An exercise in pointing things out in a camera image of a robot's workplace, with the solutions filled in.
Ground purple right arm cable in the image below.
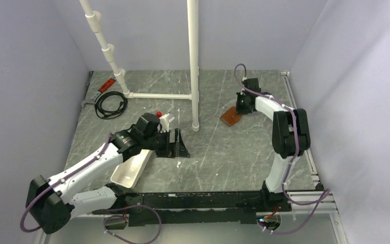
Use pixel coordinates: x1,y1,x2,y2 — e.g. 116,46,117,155
234,64,331,235

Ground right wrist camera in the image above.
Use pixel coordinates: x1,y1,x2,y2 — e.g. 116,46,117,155
242,78,262,96

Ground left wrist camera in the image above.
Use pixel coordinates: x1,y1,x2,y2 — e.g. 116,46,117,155
133,111,175,136

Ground coiled black cable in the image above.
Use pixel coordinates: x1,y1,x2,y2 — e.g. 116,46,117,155
94,91,128,120

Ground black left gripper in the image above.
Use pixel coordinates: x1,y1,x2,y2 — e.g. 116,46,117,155
142,128,190,158

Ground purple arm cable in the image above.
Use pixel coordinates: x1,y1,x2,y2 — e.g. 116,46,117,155
234,64,331,235
20,133,163,244

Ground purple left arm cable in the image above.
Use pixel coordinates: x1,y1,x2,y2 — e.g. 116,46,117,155
20,133,163,244

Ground white plastic tray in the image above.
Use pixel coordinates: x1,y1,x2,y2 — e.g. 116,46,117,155
110,149,153,189

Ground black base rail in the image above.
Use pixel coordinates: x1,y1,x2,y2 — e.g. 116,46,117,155
92,184,292,227

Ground white PVC pipe frame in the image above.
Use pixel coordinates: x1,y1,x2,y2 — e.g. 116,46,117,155
80,1,200,132

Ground brown leather card holder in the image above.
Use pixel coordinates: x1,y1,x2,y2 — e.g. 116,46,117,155
219,106,243,127

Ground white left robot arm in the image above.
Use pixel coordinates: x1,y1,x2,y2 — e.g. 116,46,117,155
20,129,190,234

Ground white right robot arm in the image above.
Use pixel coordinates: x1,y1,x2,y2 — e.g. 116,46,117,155
236,91,311,211

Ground red handled pliers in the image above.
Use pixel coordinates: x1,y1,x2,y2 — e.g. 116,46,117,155
81,76,116,108

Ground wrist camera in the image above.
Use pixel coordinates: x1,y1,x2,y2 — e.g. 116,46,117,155
242,78,262,96
133,111,175,136

